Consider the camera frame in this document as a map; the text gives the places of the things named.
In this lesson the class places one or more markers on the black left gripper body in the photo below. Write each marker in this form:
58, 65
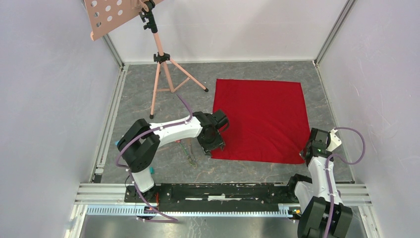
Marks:
212, 142

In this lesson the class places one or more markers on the red cloth napkin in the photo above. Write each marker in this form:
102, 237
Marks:
268, 120

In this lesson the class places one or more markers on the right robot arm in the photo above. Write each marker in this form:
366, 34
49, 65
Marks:
323, 214

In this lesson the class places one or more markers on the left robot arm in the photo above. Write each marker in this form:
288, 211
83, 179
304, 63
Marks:
140, 143

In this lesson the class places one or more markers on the pink music stand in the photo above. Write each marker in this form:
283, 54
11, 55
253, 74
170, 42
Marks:
107, 15

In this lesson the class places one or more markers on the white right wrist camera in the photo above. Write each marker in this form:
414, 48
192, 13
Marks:
333, 141

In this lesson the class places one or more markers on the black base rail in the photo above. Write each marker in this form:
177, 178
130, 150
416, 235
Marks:
219, 197

